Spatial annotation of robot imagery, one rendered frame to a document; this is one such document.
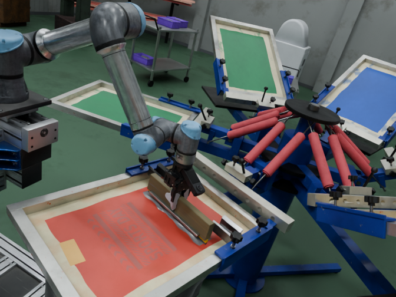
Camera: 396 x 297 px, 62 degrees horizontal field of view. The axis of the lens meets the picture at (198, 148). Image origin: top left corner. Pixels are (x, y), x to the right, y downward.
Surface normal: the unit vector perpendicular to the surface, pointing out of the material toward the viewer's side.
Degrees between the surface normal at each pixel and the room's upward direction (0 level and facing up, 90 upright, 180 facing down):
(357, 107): 32
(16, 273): 0
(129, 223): 0
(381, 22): 90
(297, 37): 90
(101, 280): 0
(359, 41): 90
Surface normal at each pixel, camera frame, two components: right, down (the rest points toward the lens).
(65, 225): 0.23, -0.86
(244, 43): 0.32, -0.47
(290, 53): -0.44, 0.32
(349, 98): -0.18, -0.64
